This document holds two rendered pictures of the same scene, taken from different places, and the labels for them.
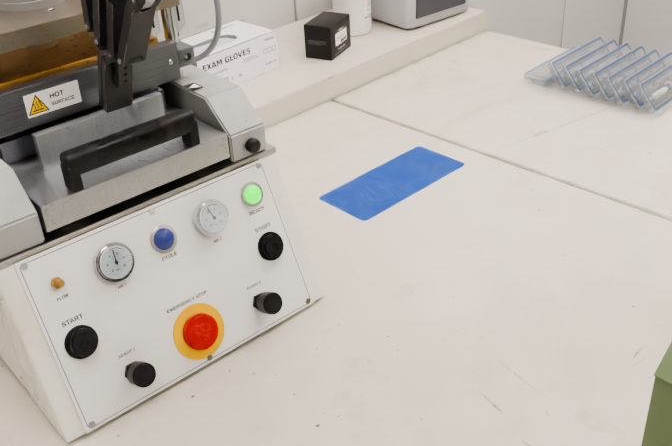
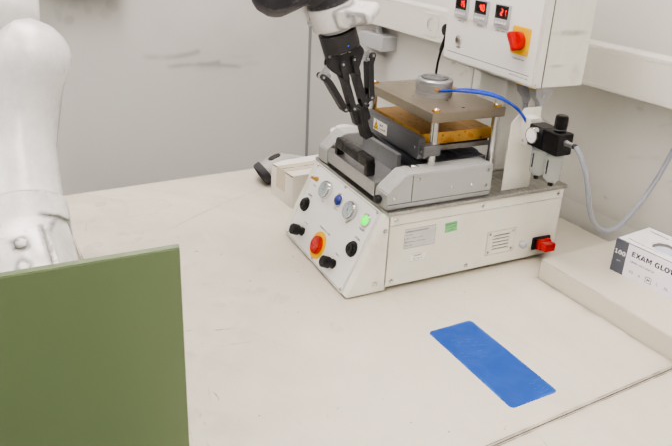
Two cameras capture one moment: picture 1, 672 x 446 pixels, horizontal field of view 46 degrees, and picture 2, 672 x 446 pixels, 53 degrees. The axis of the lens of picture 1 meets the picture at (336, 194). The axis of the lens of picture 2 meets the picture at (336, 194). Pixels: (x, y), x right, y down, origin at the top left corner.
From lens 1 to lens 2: 1.51 m
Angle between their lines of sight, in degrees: 89
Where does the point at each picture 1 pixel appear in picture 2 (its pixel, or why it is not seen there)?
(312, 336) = (314, 290)
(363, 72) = not seen: outside the picture
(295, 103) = (637, 327)
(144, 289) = (323, 210)
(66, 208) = (332, 157)
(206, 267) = (336, 227)
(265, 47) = not seen: outside the picture
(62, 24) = (395, 99)
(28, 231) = (324, 155)
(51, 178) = not seen: hidden behind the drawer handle
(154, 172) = (352, 172)
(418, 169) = (506, 377)
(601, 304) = (270, 401)
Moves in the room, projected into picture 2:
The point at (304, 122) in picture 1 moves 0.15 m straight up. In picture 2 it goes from (617, 339) to (635, 269)
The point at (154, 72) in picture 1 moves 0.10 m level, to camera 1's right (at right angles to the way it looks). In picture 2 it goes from (408, 146) to (401, 162)
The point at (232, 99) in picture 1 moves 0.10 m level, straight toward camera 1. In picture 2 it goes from (397, 176) to (347, 172)
